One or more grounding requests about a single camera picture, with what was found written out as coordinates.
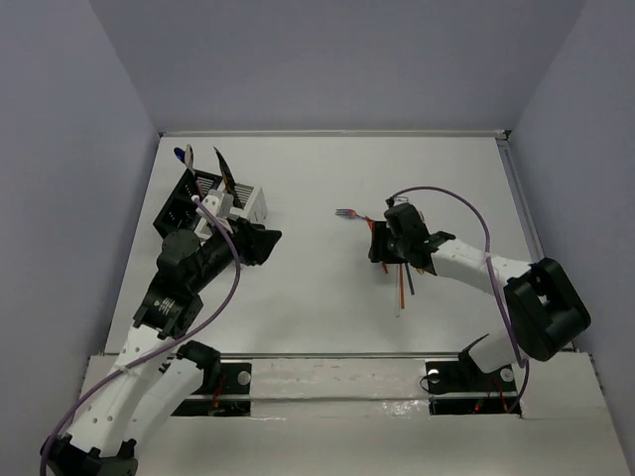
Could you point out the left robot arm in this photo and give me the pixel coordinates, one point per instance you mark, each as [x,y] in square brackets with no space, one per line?
[160,363]

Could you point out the black-handled steel knife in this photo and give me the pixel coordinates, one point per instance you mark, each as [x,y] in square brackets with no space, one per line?
[227,176]

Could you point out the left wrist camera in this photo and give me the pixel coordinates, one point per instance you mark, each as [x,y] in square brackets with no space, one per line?
[217,204]

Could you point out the purple long spoon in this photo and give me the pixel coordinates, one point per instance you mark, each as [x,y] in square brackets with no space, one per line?
[180,154]

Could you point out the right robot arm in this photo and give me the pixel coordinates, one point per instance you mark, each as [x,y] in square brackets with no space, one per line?
[544,312]

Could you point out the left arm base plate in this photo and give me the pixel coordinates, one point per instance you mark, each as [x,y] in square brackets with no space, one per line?
[228,395]

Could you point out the pink-handled silver spoon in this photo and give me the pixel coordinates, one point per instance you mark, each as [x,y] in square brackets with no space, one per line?
[189,163]

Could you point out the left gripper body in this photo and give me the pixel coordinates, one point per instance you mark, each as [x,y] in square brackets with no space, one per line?
[247,241]

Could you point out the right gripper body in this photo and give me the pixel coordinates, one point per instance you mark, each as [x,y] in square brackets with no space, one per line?
[399,243]

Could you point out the gold green-handled knife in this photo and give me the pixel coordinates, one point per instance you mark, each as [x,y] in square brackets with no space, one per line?
[236,202]

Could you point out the blue chopstick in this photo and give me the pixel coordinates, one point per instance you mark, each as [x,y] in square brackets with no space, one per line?
[409,279]

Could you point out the orange chopstick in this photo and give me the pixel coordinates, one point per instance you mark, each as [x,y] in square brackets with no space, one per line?
[401,289]

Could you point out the white chopstick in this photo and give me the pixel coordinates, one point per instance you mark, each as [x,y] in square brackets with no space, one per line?
[397,306]

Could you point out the white cutlery holder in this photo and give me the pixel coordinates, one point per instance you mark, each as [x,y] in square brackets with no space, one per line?
[254,208]

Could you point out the iridescent rainbow fork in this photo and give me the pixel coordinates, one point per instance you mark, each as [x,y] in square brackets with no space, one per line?
[351,214]

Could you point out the black cutlery holder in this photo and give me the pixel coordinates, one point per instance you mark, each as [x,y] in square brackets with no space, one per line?
[179,212]

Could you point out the orange-handled knife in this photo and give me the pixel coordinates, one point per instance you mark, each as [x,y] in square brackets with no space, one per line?
[370,224]

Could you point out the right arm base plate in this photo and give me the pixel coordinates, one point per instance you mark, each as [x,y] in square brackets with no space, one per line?
[452,393]

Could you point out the white table edge rail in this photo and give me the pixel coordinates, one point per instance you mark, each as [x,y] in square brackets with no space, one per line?
[493,134]

